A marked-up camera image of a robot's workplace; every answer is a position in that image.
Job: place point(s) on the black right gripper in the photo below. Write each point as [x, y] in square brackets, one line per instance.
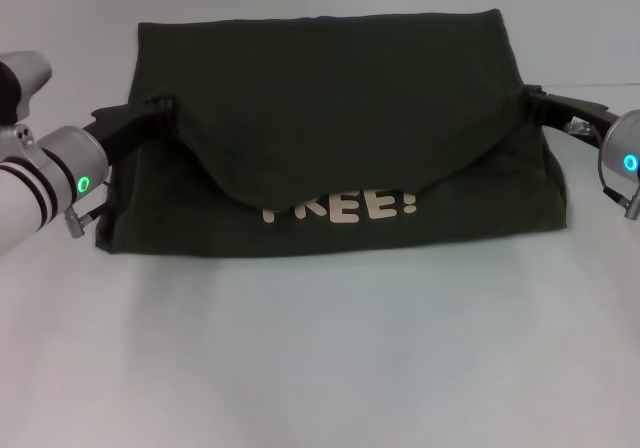
[575, 110]

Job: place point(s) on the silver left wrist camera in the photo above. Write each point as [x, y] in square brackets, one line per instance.
[25, 70]

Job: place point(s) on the dark green t-shirt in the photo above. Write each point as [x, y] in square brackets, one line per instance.
[325, 93]

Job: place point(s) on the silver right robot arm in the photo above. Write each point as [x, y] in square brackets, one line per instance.
[620, 138]

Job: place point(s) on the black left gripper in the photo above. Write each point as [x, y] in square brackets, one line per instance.
[120, 128]

